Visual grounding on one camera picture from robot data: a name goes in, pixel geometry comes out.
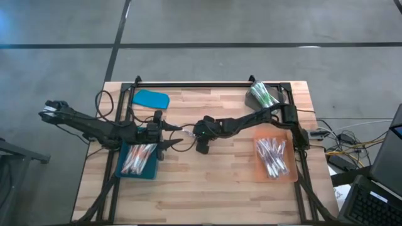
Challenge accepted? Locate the blue oval lid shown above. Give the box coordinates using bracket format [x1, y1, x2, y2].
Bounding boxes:
[131, 89, 170, 110]

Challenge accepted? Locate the grey open laptop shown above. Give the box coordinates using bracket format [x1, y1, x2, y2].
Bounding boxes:
[369, 103, 402, 197]

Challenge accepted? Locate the orange white toothbrush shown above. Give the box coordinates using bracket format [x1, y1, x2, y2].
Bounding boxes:
[121, 153, 136, 175]
[124, 146, 145, 175]
[139, 143, 158, 164]
[134, 143, 157, 172]
[126, 144, 148, 174]
[131, 143, 155, 173]
[122, 149, 141, 175]
[128, 144, 151, 174]
[133, 153, 148, 175]
[143, 143, 158, 159]

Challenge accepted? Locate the black laptop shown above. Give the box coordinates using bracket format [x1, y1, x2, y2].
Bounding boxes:
[337, 174, 402, 226]

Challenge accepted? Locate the purple white toothbrush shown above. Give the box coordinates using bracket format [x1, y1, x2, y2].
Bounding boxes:
[259, 138, 273, 161]
[259, 139, 277, 179]
[263, 138, 280, 179]
[275, 139, 290, 174]
[273, 137, 285, 164]
[271, 137, 286, 175]
[267, 137, 283, 176]
[256, 139, 273, 175]
[278, 139, 288, 158]
[266, 156, 281, 180]

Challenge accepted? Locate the black desk leg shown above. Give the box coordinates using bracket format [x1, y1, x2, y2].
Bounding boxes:
[329, 164, 373, 188]

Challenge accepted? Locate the orange translucent plastic bin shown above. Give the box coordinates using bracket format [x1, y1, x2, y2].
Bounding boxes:
[252, 129, 298, 183]

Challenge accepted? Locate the white floor cable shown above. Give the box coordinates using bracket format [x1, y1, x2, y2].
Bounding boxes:
[317, 119, 393, 132]

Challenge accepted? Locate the grey plastic bin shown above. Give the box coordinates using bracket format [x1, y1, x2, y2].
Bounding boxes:
[244, 80, 287, 116]

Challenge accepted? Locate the grey usb hub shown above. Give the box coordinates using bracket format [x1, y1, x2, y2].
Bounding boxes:
[309, 129, 327, 141]

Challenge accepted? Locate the white paper sheet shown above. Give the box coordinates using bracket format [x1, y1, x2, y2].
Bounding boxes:
[328, 166, 351, 202]

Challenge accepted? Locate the yellow floor cable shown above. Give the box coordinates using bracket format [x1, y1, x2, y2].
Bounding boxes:
[325, 139, 386, 158]

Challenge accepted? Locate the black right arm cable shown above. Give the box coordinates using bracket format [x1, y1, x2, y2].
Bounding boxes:
[168, 124, 198, 153]

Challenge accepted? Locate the black power adapter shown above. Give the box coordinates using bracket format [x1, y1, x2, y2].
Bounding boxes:
[339, 133, 356, 145]

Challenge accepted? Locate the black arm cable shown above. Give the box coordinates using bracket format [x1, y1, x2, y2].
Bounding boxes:
[95, 90, 156, 125]
[168, 124, 198, 153]

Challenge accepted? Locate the black power strip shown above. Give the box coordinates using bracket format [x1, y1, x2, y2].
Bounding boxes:
[326, 153, 357, 172]

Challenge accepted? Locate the black floor stand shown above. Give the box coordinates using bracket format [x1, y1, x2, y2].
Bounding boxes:
[0, 137, 51, 226]

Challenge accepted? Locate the green white toothbrush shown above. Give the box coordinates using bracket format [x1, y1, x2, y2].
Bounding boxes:
[249, 87, 261, 106]
[266, 87, 280, 106]
[253, 82, 269, 108]
[262, 83, 278, 107]
[256, 80, 273, 108]
[251, 84, 266, 107]
[256, 80, 270, 100]
[259, 81, 276, 107]

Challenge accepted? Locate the teal plastic bin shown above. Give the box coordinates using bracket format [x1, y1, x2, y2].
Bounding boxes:
[114, 137, 160, 180]

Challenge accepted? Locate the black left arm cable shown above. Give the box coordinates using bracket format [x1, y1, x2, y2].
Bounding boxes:
[95, 90, 156, 125]

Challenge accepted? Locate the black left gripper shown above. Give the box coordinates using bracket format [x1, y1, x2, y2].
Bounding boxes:
[137, 121, 185, 161]

